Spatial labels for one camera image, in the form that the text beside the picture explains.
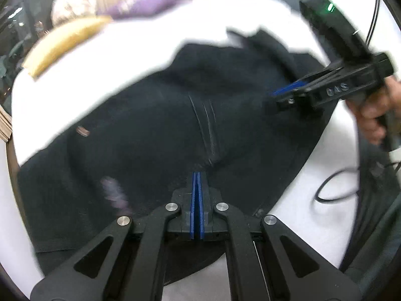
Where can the person's right forearm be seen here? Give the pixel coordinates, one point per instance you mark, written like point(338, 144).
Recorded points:
point(372, 213)

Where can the dark glass window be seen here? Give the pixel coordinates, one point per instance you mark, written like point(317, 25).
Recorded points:
point(18, 37)

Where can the purple pillow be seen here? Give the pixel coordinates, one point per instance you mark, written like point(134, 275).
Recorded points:
point(141, 6)

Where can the beige puffer jacket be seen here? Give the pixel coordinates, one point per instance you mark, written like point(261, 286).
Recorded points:
point(72, 3)

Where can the yellow pillow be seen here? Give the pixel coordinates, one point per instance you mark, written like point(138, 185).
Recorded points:
point(62, 42)

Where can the black denim pants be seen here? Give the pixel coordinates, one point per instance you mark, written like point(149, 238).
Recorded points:
point(141, 131)

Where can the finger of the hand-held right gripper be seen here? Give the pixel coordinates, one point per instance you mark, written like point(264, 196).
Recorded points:
point(294, 102)
point(289, 88)

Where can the white bed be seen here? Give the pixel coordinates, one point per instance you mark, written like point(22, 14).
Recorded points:
point(125, 53)

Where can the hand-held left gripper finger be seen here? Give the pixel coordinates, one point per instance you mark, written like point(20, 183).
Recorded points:
point(194, 207)
point(200, 207)

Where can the person's right hand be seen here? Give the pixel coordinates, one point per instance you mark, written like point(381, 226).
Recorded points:
point(369, 119)

